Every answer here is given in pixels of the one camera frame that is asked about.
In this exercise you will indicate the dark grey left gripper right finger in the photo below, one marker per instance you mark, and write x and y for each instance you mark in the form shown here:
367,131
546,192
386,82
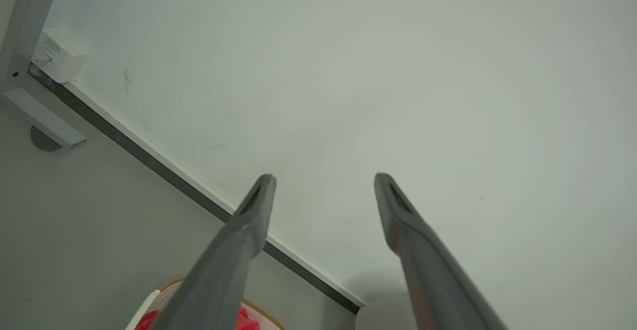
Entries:
433,275

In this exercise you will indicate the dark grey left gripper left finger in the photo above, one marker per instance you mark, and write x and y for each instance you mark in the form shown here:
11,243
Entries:
224,270

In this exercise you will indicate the red garment white trim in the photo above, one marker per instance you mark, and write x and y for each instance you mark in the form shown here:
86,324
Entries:
247,321

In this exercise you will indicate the white laundry basket tan rim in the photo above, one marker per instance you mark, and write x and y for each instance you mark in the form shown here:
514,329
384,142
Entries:
164,290

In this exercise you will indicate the white and black baseboard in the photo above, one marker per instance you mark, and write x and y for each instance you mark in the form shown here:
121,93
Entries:
164,163

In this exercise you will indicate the grey round frame foot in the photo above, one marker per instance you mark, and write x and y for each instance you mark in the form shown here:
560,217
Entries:
44,142

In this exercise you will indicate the white wall adapter box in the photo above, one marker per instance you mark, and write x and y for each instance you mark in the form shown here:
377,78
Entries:
62,58

